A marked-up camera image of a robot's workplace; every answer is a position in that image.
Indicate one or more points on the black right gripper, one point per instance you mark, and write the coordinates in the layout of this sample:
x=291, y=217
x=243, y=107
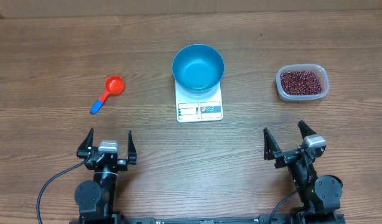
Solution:
x=271, y=151

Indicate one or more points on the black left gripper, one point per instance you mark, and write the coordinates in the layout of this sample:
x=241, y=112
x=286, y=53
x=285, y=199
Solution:
x=122, y=163

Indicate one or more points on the red beans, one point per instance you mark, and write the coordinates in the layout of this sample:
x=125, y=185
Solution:
x=300, y=83

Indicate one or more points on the red measuring scoop blue handle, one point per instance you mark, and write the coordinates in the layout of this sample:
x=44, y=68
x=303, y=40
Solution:
x=114, y=86

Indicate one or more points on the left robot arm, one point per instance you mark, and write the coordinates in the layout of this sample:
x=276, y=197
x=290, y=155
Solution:
x=96, y=198

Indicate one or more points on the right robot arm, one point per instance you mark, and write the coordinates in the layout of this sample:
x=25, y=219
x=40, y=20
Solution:
x=319, y=196

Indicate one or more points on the white kitchen scale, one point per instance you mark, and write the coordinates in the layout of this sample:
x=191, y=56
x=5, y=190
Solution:
x=198, y=107

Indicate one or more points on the blue bowl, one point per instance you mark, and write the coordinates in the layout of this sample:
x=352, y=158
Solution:
x=198, y=68

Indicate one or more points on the clear plastic container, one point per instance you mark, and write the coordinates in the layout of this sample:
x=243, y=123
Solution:
x=314, y=68

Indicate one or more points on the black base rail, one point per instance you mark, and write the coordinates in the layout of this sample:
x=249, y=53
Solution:
x=262, y=219

